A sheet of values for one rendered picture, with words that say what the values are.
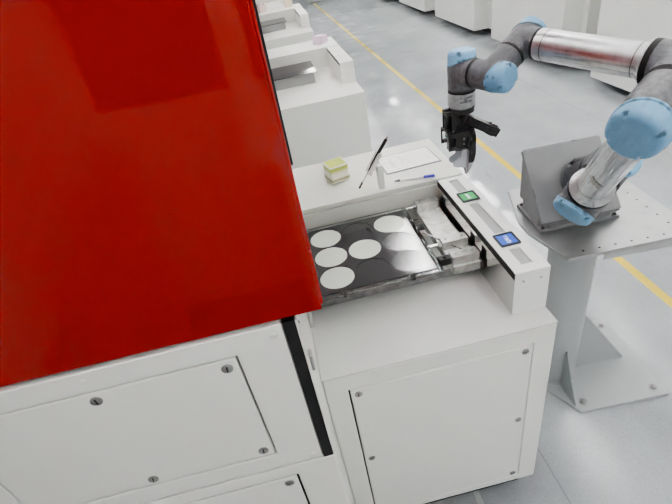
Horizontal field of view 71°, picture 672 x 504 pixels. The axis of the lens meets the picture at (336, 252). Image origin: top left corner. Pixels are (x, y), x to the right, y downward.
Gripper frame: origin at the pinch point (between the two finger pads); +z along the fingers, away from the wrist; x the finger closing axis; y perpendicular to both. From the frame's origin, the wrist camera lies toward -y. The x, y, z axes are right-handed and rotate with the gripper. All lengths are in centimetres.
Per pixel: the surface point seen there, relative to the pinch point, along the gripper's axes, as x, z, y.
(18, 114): 67, -56, 80
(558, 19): -375, 55, -249
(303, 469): 67, 27, 64
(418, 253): 15.2, 16.1, 21.4
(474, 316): 37.6, 23.9, 13.2
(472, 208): 7.0, 10.0, 1.4
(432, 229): 1.9, 18.0, 12.7
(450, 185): -9.6, 10.0, 2.3
